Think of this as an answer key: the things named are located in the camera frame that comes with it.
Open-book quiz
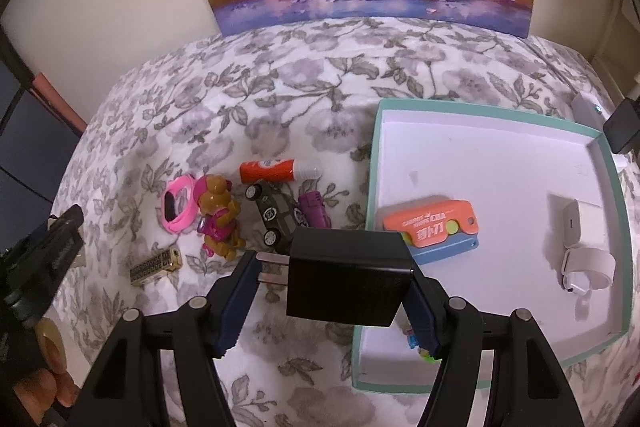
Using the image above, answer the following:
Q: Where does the white watch strap loop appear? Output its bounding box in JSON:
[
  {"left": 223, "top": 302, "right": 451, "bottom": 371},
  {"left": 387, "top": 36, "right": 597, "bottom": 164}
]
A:
[{"left": 560, "top": 243, "right": 618, "bottom": 294}]

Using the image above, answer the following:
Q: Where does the colourful block puzzle cube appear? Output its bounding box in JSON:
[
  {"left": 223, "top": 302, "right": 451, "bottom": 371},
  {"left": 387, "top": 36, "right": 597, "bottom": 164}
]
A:
[{"left": 404, "top": 329, "right": 436, "bottom": 363}]

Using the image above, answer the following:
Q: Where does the pink wristband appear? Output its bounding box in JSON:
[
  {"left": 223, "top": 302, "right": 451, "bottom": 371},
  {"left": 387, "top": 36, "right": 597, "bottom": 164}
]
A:
[{"left": 160, "top": 174, "right": 198, "bottom": 234}]

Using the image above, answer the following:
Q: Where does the white wall charger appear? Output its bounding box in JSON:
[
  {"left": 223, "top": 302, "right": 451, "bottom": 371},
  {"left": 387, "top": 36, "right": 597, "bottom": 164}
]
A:
[{"left": 563, "top": 199, "right": 610, "bottom": 251}]

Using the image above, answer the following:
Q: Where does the orange blue utility knife toy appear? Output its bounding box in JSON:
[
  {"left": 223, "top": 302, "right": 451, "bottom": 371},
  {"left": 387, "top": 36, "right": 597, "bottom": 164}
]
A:
[{"left": 382, "top": 199, "right": 480, "bottom": 265}]

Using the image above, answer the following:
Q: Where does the brown pink puppy toy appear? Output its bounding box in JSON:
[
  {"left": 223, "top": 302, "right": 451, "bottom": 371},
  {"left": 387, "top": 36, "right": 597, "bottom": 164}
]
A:
[{"left": 194, "top": 174, "right": 245, "bottom": 262}]

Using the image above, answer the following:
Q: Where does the black wall charger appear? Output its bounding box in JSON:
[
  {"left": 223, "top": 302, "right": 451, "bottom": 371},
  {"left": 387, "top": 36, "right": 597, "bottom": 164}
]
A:
[{"left": 257, "top": 228, "right": 414, "bottom": 327}]

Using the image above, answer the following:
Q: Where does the black toy car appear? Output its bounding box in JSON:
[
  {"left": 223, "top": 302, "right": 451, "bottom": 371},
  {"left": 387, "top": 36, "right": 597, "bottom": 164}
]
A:
[{"left": 245, "top": 180, "right": 308, "bottom": 255}]

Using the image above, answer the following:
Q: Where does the purple lighter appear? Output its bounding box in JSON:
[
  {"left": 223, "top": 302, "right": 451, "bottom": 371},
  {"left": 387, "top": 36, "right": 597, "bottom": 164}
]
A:
[{"left": 298, "top": 191, "right": 331, "bottom": 229}]

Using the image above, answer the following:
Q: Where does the orange glue bottle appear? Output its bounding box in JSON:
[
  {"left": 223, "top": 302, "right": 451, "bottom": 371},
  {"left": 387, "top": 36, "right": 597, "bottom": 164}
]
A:
[{"left": 239, "top": 158, "right": 323, "bottom": 184}]

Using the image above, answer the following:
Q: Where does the operator left hand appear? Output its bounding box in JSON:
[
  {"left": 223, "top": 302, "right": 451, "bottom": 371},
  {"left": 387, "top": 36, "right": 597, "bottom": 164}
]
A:
[{"left": 13, "top": 317, "right": 80, "bottom": 426}]

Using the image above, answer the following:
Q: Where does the teal shallow tray box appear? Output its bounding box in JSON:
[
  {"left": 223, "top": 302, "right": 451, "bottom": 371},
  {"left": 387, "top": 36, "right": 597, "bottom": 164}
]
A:
[{"left": 366, "top": 100, "right": 634, "bottom": 365}]

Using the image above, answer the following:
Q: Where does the grey floral tablecloth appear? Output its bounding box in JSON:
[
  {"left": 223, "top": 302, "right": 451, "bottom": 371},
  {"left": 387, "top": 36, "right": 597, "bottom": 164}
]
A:
[{"left": 53, "top": 18, "right": 639, "bottom": 426}]

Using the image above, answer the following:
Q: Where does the black power adapter plugged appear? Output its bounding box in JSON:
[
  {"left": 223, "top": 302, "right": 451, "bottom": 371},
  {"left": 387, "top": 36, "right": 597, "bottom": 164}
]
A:
[{"left": 603, "top": 98, "right": 640, "bottom": 154}]

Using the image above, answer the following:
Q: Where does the white power strip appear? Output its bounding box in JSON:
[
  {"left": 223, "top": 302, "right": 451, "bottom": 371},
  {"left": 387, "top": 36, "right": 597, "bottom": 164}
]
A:
[{"left": 570, "top": 92, "right": 629, "bottom": 173}]

